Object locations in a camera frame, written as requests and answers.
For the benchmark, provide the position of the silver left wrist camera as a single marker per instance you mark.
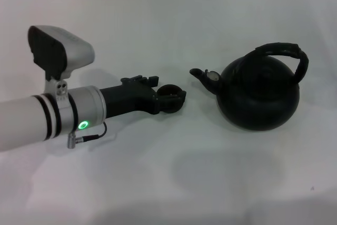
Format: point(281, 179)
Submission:
point(68, 48)

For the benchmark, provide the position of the dark brown teacup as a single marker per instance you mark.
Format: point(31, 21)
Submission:
point(168, 89)

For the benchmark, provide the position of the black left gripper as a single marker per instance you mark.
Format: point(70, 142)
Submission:
point(126, 98)

